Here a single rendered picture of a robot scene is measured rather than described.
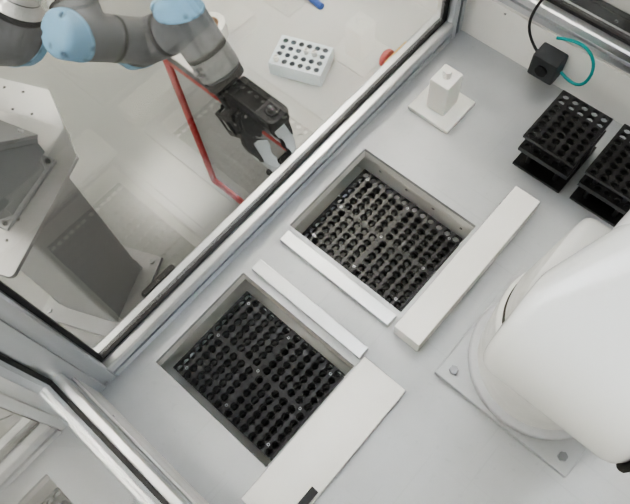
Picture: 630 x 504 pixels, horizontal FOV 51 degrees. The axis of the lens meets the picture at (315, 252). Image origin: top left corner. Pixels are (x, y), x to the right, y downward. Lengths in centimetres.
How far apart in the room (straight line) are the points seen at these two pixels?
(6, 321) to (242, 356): 42
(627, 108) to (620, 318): 81
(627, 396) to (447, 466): 56
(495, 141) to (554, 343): 77
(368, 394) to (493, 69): 66
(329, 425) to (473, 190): 47
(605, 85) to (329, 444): 76
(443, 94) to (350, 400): 54
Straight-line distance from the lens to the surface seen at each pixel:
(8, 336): 84
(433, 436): 102
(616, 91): 126
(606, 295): 50
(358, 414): 101
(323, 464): 100
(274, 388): 108
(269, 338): 110
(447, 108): 122
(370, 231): 117
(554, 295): 49
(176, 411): 106
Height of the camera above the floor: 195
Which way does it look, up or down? 66 degrees down
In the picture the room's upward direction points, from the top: 9 degrees counter-clockwise
